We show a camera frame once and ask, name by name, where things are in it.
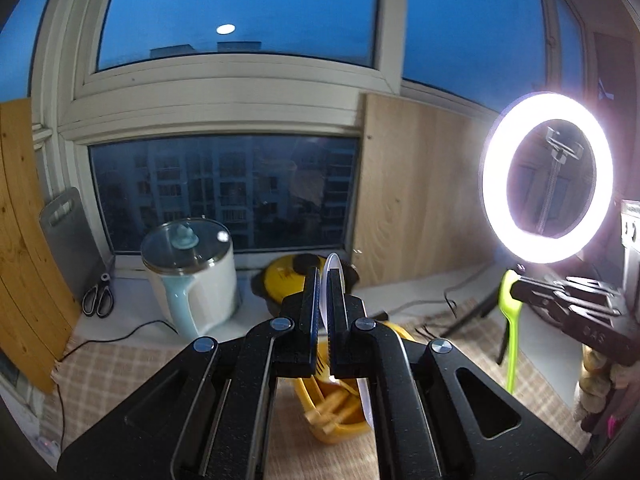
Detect white and blue electric kettle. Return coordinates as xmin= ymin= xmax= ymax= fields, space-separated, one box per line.
xmin=140 ymin=217 xmax=240 ymax=341

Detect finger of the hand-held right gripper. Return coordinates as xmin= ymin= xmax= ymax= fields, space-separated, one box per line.
xmin=510 ymin=280 xmax=635 ymax=366
xmin=537 ymin=272 xmax=626 ymax=306

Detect grey cutting board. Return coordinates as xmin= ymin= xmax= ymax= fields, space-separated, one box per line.
xmin=39 ymin=187 xmax=108 ymax=306

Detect white window frame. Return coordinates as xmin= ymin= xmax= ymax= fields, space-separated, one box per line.
xmin=30 ymin=0 xmax=591 ymax=281

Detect wooden chopstick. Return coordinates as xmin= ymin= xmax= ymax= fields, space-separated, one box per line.
xmin=324 ymin=390 xmax=362 ymax=420
xmin=304 ymin=405 xmax=335 ymax=436

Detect black-handled scissors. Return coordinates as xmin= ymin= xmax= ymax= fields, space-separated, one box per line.
xmin=81 ymin=272 xmax=117 ymax=318

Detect black tripod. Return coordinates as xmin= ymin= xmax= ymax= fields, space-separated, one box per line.
xmin=442 ymin=297 xmax=513 ymax=365

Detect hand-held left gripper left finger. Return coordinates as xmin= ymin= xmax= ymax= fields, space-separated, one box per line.
xmin=57 ymin=266 xmax=322 ymax=480

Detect yellow pot with black handle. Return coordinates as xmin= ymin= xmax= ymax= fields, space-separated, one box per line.
xmin=250 ymin=254 xmax=361 ymax=318

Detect light wooden panel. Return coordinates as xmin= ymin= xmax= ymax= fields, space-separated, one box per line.
xmin=350 ymin=92 xmax=506 ymax=288

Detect green plastic spoon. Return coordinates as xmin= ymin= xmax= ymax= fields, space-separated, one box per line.
xmin=497 ymin=269 xmax=523 ymax=395

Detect yellow plastic container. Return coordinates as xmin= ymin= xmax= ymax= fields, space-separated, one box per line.
xmin=292 ymin=320 xmax=416 ymax=445

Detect brown wooden board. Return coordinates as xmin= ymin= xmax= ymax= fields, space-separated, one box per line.
xmin=0 ymin=97 xmax=81 ymax=396

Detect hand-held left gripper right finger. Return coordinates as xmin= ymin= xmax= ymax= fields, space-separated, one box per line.
xmin=327 ymin=266 xmax=586 ymax=480

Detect black kettle cable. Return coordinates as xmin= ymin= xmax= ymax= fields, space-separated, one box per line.
xmin=59 ymin=324 xmax=178 ymax=453

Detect white ring light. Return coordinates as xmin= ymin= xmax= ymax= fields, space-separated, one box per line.
xmin=481 ymin=91 xmax=615 ymax=264

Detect beige plaid tablecloth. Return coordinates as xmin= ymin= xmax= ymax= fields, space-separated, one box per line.
xmin=37 ymin=300 xmax=591 ymax=480

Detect grey metal box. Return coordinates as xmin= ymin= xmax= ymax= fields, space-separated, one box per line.
xmin=619 ymin=199 xmax=640 ymax=273

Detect phone holder clip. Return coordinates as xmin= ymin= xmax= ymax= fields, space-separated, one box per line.
xmin=537 ymin=127 xmax=586 ymax=236

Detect beige knobbly cloth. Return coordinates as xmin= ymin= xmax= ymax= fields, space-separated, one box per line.
xmin=574 ymin=347 xmax=617 ymax=423

